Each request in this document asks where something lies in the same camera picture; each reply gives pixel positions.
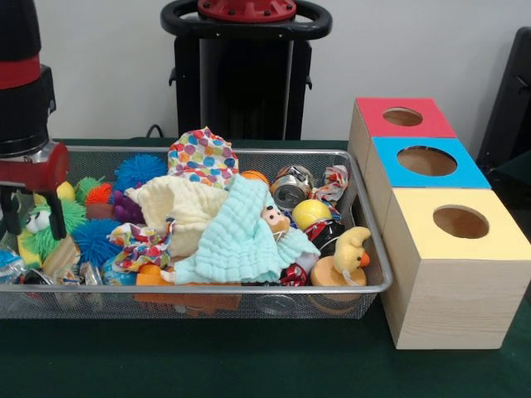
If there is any black panel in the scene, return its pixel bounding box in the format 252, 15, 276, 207
475, 27, 531, 167

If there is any blue spiky ball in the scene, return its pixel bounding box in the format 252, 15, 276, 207
114, 155, 169, 194

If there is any yellow plush duck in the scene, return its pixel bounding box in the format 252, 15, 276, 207
334, 226, 373, 275

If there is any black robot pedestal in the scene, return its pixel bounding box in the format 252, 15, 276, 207
160, 0, 333, 141

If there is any brown plush toy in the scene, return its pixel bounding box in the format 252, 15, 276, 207
261, 205, 291, 241

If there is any dark green tablecloth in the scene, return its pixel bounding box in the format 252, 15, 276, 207
0, 138, 531, 398

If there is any crushed silver drink can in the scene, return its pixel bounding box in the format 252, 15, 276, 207
270, 165, 315, 211

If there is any wooden three-hole box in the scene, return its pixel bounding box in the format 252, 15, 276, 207
347, 97, 531, 351

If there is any plain yellow ball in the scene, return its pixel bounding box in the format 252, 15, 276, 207
56, 181, 77, 203

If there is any green spiky monster toy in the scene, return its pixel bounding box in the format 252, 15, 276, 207
17, 201, 88, 267

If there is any yellow tennis ball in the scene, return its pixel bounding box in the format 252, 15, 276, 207
292, 198, 333, 229

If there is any mint green cloth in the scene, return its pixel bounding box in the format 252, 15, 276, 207
173, 173, 321, 286

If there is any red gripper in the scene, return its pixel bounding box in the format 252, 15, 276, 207
0, 143, 71, 240

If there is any cream knitted cloth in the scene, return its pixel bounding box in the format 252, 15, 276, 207
124, 173, 230, 258

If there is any crushed clear plastic bottle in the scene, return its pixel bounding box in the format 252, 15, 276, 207
53, 260, 105, 287

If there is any silver mesh bin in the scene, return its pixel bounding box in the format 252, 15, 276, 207
0, 145, 394, 320

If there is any polka dot cloth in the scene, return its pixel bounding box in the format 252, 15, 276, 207
168, 127, 241, 190

